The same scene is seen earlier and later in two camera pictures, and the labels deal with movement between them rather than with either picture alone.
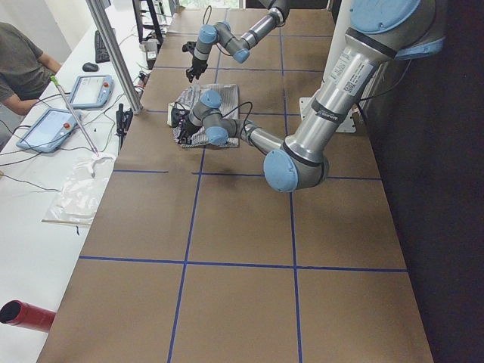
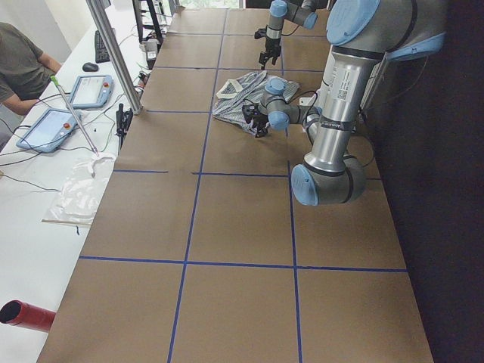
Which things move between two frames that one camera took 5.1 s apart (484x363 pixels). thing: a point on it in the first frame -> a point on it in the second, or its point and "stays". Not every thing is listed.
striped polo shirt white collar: x=228 y=95 -> x=248 y=89
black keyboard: x=100 y=51 stays
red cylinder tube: x=26 y=316 stays
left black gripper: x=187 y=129 -> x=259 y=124
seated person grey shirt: x=25 y=71 stays
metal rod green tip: x=56 y=82 stays
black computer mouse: x=90 y=67 stays
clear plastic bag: x=82 y=192 stays
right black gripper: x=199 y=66 -> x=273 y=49
